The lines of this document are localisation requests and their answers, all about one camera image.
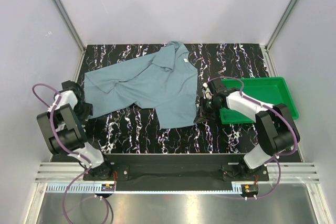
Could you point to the aluminium cross rail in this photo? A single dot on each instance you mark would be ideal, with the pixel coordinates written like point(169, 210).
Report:
point(61, 172)

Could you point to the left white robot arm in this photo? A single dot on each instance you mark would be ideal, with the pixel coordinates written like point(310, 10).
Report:
point(61, 127)

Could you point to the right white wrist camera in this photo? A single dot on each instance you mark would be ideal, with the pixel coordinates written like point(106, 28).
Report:
point(207, 93)

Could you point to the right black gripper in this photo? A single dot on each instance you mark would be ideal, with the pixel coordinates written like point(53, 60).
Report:
point(202, 112)

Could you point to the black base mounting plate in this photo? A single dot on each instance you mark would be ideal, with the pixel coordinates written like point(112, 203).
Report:
point(227, 167)

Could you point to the right aluminium frame post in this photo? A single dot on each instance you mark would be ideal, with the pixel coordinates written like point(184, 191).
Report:
point(280, 25)

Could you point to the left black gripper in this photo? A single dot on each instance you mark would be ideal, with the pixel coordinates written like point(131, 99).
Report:
point(87, 111)

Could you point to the grey slotted cable duct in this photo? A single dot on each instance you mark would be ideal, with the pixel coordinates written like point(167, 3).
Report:
point(143, 188)

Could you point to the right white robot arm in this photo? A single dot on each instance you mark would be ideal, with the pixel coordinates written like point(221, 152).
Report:
point(277, 132)

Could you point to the blue-grey t shirt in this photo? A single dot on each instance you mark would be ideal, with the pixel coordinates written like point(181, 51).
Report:
point(164, 81)

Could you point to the green plastic tray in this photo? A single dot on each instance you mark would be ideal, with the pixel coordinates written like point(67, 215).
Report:
point(272, 90)

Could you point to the aluminium frame post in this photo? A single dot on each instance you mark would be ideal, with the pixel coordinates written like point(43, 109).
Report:
point(69, 24)
point(280, 25)

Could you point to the left aluminium frame post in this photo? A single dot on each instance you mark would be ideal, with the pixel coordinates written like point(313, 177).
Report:
point(69, 24)

